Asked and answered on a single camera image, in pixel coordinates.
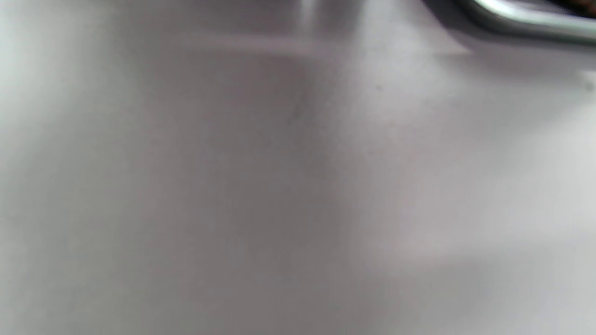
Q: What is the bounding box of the silver baking tray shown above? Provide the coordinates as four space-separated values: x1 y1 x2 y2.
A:
456 0 596 46

